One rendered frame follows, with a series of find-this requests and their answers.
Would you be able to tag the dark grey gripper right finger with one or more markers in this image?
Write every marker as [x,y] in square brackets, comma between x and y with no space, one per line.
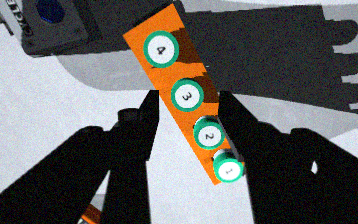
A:
[278,192]

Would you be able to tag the orange digital multimeter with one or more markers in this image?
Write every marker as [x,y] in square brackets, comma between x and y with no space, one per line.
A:
[91,216]

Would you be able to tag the grey control box with two push buttons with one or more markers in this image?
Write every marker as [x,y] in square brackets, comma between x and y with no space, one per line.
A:
[45,28]

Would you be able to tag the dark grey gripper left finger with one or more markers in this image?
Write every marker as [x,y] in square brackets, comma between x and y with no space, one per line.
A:
[59,188]

